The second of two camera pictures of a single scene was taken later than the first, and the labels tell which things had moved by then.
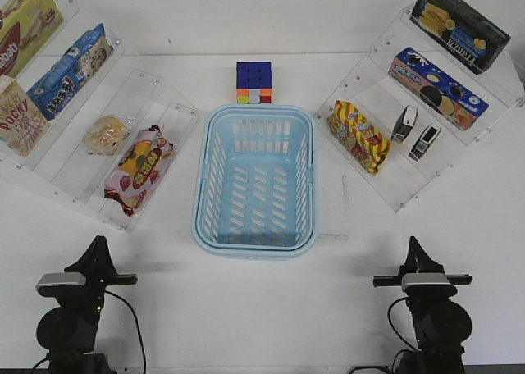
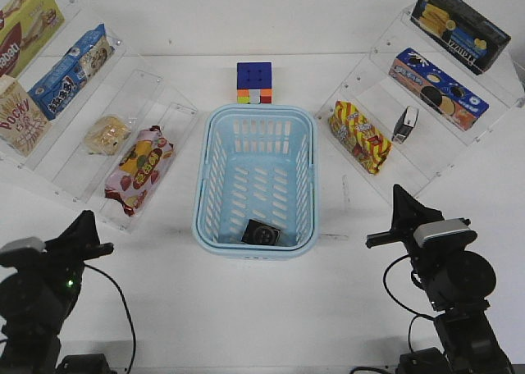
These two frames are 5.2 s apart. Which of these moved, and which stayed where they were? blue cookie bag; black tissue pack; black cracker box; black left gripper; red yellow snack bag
Moved: black left gripper; black tissue pack
Stayed: blue cookie bag; red yellow snack bag; black cracker box
